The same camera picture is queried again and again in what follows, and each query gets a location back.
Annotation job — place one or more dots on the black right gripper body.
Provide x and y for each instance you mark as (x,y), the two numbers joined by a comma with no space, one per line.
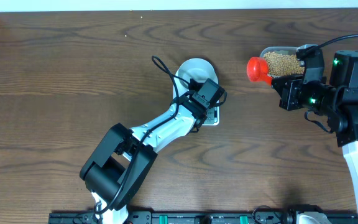
(295,96)

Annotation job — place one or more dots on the red measuring scoop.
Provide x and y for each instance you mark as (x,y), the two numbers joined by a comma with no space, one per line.
(258,70)

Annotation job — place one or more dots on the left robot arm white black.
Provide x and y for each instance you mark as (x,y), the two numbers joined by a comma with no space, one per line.
(118,166)

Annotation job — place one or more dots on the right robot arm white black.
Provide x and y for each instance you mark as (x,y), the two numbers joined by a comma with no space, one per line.
(336,98)

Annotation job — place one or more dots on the white digital kitchen scale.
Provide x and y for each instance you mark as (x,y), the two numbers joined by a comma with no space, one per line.
(212,117)

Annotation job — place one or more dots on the grey bowl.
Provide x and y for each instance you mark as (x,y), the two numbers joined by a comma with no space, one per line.
(198,69)

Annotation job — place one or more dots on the clear plastic container of beans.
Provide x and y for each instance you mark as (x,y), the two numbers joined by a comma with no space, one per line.
(282,61)

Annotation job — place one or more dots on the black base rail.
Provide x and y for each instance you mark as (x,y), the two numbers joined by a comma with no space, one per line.
(262,214)

